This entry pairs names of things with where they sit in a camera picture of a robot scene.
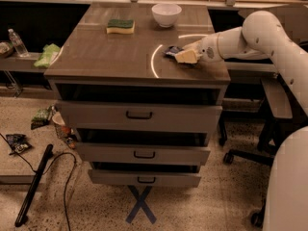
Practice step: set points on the orange snack bag on floor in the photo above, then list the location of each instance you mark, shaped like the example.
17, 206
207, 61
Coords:
71, 142

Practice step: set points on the brown bowl on shelf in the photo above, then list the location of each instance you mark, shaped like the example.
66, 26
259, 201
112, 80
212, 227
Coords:
6, 49

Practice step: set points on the top grey drawer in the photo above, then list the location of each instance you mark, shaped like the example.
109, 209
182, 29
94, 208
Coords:
140, 117

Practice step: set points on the blue rxbar blueberry wrapper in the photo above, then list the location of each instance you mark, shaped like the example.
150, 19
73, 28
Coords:
172, 51

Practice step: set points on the bottom grey drawer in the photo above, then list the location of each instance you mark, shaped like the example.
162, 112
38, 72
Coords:
139, 178

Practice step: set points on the paper cup on floor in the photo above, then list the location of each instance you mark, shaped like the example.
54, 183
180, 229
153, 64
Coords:
61, 129

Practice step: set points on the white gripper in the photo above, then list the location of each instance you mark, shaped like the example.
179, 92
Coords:
208, 49

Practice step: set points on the black bar on floor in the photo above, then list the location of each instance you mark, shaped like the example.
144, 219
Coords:
22, 215

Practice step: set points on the clear plastic water bottle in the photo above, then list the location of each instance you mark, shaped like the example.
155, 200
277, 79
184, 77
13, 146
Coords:
18, 44

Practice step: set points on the blue snack bag on floor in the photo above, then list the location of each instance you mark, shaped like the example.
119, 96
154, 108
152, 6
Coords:
18, 143

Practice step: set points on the middle grey drawer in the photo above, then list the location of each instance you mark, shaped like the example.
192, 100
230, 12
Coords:
143, 154

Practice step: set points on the black office chair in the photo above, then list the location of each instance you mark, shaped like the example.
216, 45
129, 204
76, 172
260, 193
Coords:
247, 146

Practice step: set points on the green snack bag on floor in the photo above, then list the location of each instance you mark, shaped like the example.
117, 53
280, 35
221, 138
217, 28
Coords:
42, 117

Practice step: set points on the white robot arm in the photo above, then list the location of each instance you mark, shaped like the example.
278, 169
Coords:
262, 36

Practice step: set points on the white bowl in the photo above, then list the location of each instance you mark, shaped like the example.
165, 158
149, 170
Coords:
166, 14

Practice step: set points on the grey drawer cabinet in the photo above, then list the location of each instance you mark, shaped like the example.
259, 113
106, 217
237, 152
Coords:
95, 66

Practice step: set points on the grey drawer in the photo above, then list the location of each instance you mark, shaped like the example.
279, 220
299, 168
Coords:
143, 154
139, 178
140, 117

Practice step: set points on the green and yellow sponge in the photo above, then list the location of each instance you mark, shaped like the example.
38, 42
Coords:
119, 26

